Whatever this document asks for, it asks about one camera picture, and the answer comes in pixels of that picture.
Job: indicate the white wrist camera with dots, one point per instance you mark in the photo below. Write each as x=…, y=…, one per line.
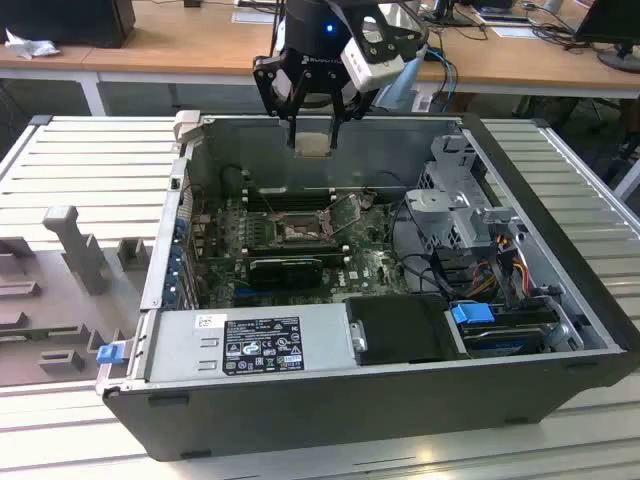
x=372, y=67

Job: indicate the wooden desk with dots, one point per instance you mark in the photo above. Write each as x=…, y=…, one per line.
x=175, y=45

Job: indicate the blue case latch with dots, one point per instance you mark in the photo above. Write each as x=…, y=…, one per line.
x=110, y=354

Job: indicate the thin metal locking lever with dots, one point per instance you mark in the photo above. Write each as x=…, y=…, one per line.
x=269, y=204

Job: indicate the grey parts rack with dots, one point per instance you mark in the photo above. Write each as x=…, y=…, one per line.
x=60, y=300

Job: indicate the pale blue teach pendant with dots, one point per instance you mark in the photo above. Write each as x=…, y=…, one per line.
x=400, y=87

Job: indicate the silver metal drive cage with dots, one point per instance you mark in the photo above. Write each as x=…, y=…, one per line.
x=435, y=205

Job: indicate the CPU socket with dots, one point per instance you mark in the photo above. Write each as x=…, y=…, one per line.
x=299, y=231

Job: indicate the green motherboard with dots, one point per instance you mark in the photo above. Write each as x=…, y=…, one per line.
x=370, y=270

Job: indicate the black RAM stick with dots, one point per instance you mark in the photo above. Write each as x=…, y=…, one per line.
x=290, y=194
x=295, y=246

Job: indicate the black monitor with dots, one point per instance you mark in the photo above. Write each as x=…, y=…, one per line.
x=610, y=20

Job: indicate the hard disk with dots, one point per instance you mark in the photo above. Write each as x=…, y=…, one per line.
x=505, y=345

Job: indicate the green RAM stick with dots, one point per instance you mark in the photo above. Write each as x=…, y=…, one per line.
x=25, y=334

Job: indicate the black box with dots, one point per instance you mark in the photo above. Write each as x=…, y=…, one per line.
x=65, y=20

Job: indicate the grey power supply unit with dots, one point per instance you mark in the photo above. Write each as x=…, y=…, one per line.
x=175, y=345

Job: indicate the black plastic shroud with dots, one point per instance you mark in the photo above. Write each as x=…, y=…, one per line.
x=400, y=325

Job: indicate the silver square CPU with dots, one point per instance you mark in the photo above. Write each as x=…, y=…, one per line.
x=312, y=145

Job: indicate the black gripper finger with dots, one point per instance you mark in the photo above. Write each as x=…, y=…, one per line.
x=267, y=85
x=338, y=107

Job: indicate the blue disk carrier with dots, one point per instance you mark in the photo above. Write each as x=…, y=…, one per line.
x=470, y=317

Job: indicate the black graphics card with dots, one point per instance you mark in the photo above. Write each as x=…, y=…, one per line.
x=285, y=272

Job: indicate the black open PC case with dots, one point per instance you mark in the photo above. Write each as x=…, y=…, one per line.
x=325, y=415

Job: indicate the crumpled white paper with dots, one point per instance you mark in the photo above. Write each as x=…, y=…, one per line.
x=30, y=45

